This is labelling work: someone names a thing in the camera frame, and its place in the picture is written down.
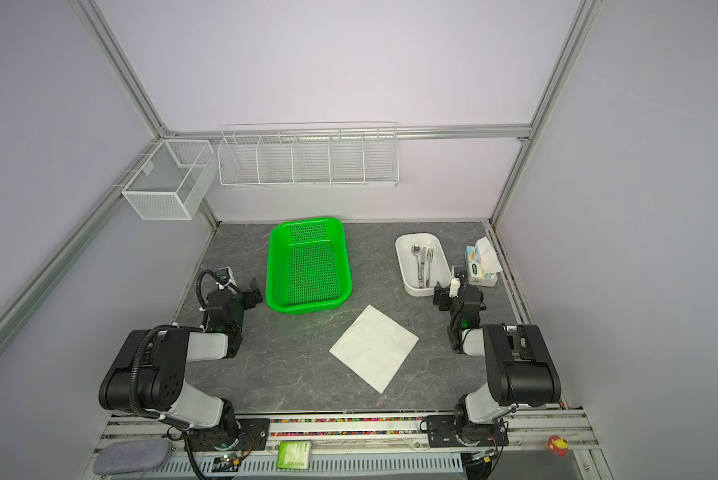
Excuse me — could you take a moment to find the silver table knife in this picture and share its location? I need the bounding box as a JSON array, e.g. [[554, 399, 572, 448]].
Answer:
[[415, 245, 426, 288]]

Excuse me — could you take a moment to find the long white wire shelf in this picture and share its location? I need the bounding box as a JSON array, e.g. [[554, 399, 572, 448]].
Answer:
[[218, 122, 400, 187]]

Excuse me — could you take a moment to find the silver spoon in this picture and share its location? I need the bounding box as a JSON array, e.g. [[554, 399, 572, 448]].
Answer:
[[411, 243, 424, 288]]

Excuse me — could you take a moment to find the tissue pack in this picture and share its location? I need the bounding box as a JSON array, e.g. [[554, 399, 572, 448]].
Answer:
[[465, 237, 503, 288]]

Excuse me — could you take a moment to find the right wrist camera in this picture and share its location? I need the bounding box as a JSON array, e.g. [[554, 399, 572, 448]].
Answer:
[[449, 265, 468, 298]]

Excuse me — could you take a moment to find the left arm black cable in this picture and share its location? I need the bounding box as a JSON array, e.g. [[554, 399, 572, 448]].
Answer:
[[195, 268, 231, 313]]

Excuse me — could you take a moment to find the red yellow toy figure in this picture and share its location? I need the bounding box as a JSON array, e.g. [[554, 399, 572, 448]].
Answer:
[[545, 435, 569, 457]]

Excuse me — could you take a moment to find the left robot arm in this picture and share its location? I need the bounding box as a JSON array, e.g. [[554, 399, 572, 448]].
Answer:
[[98, 270, 264, 453]]

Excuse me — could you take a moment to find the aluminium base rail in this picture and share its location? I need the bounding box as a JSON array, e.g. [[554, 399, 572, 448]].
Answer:
[[95, 409, 600, 453]]

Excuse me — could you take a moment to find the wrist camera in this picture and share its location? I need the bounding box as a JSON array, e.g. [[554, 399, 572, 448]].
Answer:
[[449, 265, 468, 298], [215, 267, 235, 288]]

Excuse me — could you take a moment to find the grey cloth pad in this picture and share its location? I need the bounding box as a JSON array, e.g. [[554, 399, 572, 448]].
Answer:
[[93, 439, 172, 476]]

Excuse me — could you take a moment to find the white oval plastic tub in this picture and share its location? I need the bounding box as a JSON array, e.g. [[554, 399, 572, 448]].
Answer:
[[395, 233, 452, 298]]

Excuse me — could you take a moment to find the green perforated plastic basket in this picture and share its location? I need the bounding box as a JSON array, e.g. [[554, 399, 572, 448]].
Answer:
[[266, 218, 353, 315]]

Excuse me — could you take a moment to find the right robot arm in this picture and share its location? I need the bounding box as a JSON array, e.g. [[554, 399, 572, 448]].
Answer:
[[423, 284, 562, 448]]

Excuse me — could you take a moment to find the white paper napkin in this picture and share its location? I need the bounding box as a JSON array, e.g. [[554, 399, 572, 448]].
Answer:
[[329, 305, 419, 394]]

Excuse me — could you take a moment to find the white slotted cable duct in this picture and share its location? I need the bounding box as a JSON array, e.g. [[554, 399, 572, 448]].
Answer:
[[154, 452, 465, 478]]

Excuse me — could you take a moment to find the small white mesh basket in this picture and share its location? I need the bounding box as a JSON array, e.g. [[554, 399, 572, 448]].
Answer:
[[123, 139, 219, 221]]

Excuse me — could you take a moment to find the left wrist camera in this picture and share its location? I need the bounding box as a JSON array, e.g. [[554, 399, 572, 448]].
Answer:
[[215, 267, 235, 288]]

